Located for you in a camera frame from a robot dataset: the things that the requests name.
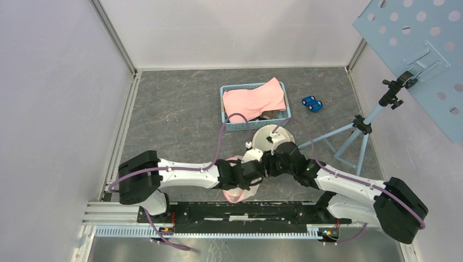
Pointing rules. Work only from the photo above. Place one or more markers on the blue tripod stand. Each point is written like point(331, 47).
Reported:
point(362, 125)

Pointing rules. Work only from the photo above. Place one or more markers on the white cable tray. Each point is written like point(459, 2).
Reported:
point(148, 231)

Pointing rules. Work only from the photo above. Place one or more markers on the pink bra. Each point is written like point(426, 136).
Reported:
point(251, 103)

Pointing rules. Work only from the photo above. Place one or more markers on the blue perforated panel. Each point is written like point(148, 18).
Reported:
point(425, 39)

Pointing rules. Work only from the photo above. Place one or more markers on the light blue plastic basket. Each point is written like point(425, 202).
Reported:
point(237, 122)

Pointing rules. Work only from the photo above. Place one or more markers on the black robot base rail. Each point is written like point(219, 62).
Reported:
point(246, 217)

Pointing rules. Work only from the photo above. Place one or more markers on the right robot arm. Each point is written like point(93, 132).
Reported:
point(391, 204)

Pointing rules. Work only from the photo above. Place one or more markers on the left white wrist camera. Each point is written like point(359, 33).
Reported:
point(252, 153)

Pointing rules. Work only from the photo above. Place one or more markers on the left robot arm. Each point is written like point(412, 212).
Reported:
point(141, 178)

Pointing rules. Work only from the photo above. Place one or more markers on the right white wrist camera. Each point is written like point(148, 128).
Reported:
point(275, 140)

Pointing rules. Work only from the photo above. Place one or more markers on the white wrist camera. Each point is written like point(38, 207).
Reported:
point(275, 140)
point(252, 153)

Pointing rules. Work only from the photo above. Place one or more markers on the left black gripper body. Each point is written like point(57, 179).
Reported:
point(243, 184)

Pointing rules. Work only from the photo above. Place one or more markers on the beige bra in basket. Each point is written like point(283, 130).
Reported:
point(270, 115)

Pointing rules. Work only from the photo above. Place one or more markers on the blue toy car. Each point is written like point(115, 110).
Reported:
point(312, 104)

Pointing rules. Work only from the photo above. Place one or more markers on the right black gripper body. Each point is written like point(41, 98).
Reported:
point(275, 165)

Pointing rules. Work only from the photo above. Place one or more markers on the white mesh laundry bag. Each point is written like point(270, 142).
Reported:
point(237, 195)

